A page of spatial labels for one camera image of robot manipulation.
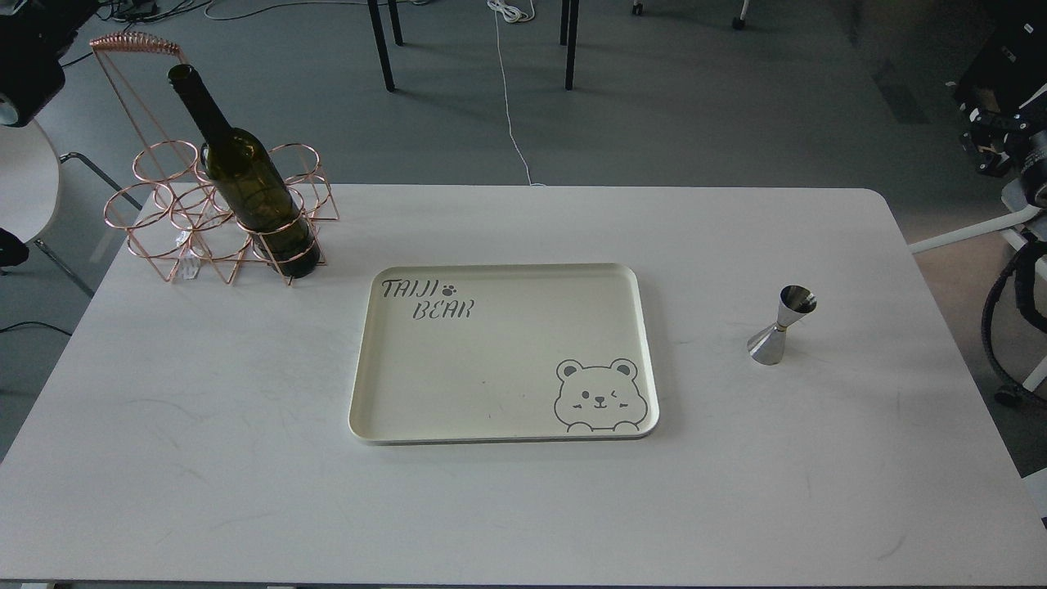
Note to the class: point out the silver metal jigger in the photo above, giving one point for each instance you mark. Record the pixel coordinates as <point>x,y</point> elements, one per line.
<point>767,347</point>

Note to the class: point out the dark green wine bottle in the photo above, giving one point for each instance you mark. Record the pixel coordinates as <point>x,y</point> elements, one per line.
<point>243,173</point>

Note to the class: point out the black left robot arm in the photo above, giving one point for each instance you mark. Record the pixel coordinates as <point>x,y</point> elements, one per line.
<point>34,36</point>

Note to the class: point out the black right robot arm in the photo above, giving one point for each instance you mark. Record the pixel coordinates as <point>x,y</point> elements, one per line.
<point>996,143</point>

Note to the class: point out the cream bear print tray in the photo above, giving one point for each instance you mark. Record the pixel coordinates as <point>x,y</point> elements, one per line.
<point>504,354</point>

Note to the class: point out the black table legs left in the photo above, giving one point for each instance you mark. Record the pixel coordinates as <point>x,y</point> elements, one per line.
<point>378,31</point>

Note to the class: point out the black table legs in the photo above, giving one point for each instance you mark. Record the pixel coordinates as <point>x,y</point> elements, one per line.
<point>378,31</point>
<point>568,33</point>

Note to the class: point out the black table legs right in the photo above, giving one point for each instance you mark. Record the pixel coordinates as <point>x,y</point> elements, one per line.
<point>568,33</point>

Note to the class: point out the black box right background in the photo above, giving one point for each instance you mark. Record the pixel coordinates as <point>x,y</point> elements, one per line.
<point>1010,67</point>

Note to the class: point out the copper wire bottle rack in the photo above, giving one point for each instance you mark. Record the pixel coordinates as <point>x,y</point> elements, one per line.
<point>186,225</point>

